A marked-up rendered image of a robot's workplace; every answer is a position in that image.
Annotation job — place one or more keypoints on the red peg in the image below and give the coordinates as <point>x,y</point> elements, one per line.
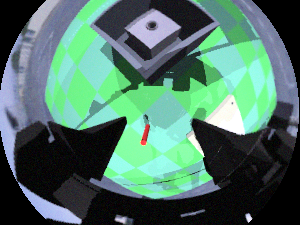
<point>145,133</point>

